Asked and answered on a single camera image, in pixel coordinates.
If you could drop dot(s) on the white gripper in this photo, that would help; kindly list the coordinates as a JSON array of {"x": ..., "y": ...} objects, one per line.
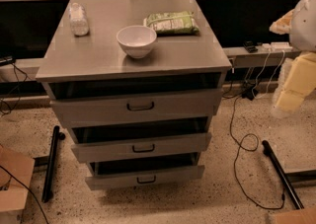
[{"x": 304, "y": 28}]

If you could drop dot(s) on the grey top drawer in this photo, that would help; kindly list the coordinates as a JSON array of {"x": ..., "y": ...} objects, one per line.
[{"x": 136, "y": 108}]

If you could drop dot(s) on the grey drawer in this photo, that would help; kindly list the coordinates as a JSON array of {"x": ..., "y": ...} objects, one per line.
[
  {"x": 147, "y": 178},
  {"x": 136, "y": 108},
  {"x": 141, "y": 148}
]

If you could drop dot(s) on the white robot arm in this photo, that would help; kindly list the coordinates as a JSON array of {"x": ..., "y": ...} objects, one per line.
[{"x": 302, "y": 35}]

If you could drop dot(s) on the grey middle drawer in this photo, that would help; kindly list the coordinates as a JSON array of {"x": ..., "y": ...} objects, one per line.
[{"x": 141, "y": 148}]

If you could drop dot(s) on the grey metal drawer cabinet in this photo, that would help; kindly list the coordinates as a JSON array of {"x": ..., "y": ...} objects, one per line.
[{"x": 138, "y": 92}]

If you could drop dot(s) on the grey bottom drawer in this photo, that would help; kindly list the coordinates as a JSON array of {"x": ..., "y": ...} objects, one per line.
[{"x": 147, "y": 178}]

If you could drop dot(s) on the white power strip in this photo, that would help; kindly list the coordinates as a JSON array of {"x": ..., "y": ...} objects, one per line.
[{"x": 277, "y": 46}]

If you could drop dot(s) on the black remote control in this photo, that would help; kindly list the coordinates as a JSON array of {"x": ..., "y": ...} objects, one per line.
[{"x": 249, "y": 46}]

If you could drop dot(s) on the black right floor leg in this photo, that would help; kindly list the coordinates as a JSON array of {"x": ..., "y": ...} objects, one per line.
[{"x": 268, "y": 151}]

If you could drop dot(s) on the black floor leg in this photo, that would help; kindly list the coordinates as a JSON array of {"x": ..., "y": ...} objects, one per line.
[
  {"x": 57, "y": 135},
  {"x": 268, "y": 151}
]

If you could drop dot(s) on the green snack bag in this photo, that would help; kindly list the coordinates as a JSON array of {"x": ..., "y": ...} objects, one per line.
[{"x": 172, "y": 23}]

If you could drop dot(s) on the white ceramic bowl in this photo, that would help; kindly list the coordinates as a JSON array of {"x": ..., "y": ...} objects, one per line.
[{"x": 136, "y": 41}]

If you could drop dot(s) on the black left floor leg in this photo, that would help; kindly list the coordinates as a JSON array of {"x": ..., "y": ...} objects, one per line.
[{"x": 57, "y": 135}]

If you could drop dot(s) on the brown cardboard box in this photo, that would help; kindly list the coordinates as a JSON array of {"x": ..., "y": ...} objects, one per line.
[{"x": 15, "y": 173}]

